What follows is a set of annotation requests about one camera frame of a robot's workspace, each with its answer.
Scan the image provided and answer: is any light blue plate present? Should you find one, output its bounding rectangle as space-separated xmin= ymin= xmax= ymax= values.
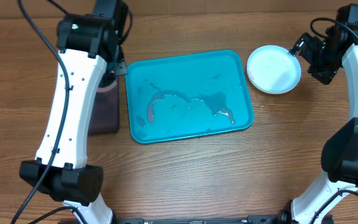
xmin=246 ymin=45 xmax=301 ymax=95

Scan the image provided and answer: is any green and red sponge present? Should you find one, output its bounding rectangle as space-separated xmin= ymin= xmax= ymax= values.
xmin=97 ymin=85 xmax=115 ymax=93

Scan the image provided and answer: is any white plate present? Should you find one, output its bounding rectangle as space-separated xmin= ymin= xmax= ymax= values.
xmin=247 ymin=70 xmax=280 ymax=94

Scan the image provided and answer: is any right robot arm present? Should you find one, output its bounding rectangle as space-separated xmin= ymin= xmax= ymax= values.
xmin=273 ymin=4 xmax=358 ymax=224

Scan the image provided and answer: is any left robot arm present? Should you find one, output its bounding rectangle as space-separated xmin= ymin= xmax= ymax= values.
xmin=19 ymin=0 xmax=133 ymax=223

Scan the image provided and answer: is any black rectangular tray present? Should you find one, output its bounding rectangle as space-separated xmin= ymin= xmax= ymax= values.
xmin=88 ymin=78 xmax=119 ymax=135

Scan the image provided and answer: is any teal plastic tray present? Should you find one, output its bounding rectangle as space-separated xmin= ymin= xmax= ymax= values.
xmin=125 ymin=50 xmax=254 ymax=144

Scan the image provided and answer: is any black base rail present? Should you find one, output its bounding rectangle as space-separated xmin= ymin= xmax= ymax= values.
xmin=112 ymin=215 xmax=284 ymax=224

